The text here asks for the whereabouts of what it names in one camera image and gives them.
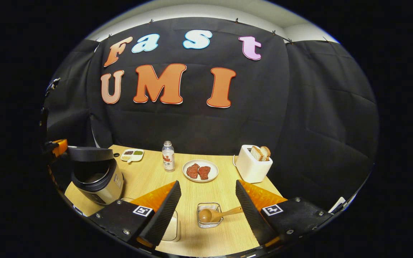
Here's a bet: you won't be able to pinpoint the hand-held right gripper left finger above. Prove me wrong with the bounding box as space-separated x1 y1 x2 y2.
88 180 182 249

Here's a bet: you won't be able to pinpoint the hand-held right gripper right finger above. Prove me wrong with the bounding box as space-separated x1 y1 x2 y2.
235 179 334 248

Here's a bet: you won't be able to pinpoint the metal wire chopstick holder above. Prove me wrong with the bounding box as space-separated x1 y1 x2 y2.
197 202 223 229

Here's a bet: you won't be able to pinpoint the wooden spoon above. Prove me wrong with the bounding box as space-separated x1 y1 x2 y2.
199 206 243 224

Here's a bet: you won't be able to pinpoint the black silver rice cooker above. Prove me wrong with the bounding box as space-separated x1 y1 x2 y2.
67 146 124 206

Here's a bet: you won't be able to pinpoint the clear glass container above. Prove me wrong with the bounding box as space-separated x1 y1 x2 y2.
120 197 181 243

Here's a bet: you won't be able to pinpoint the white toaster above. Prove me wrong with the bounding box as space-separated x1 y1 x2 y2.
234 145 274 183

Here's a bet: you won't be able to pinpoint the white round plate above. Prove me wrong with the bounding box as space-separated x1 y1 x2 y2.
182 159 219 183

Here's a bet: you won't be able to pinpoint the clear plastic drink bottle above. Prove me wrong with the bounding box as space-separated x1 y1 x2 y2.
162 141 175 172

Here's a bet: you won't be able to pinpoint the white divided grain dish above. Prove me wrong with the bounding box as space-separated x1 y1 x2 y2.
120 149 144 163

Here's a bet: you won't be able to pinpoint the white printed papers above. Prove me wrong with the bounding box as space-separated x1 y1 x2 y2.
330 196 354 214

